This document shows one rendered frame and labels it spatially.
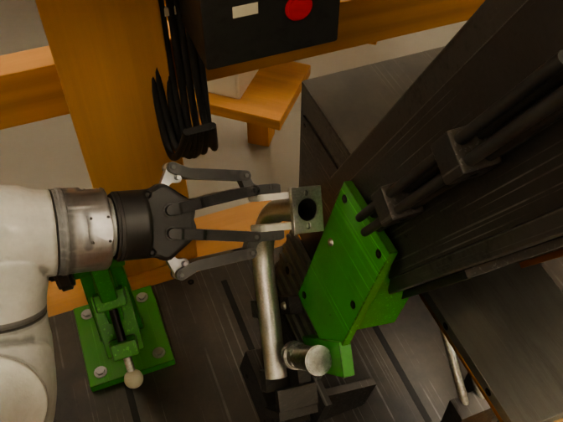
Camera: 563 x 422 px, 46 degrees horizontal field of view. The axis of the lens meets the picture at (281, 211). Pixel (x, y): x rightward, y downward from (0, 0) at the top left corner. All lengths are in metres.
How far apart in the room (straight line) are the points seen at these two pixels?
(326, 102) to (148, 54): 0.25
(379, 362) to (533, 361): 0.30
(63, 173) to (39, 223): 2.04
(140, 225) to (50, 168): 2.06
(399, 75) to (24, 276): 0.59
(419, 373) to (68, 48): 0.68
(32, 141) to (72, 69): 2.01
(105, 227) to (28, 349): 0.14
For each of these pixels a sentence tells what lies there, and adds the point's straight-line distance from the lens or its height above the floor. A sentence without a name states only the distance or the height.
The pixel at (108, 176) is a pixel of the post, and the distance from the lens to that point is 1.01.
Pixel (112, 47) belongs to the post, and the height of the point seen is 1.34.
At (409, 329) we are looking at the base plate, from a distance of 1.10.
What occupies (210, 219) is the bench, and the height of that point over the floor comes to 0.88.
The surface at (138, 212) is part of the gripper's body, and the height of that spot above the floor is 1.31.
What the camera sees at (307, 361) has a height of 1.09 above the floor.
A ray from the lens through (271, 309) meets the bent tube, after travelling 0.91.
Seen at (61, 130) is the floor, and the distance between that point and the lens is 2.91.
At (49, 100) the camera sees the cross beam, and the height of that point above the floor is 1.22.
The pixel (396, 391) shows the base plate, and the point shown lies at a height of 0.90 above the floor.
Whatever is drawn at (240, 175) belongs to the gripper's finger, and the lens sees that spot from 0.76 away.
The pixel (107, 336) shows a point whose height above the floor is 0.99.
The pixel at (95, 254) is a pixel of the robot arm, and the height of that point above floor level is 1.30.
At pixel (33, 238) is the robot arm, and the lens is 0.67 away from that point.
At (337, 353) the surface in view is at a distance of 0.83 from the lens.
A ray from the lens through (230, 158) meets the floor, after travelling 2.64.
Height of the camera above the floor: 1.82
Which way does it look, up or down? 48 degrees down
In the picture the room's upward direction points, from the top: straight up
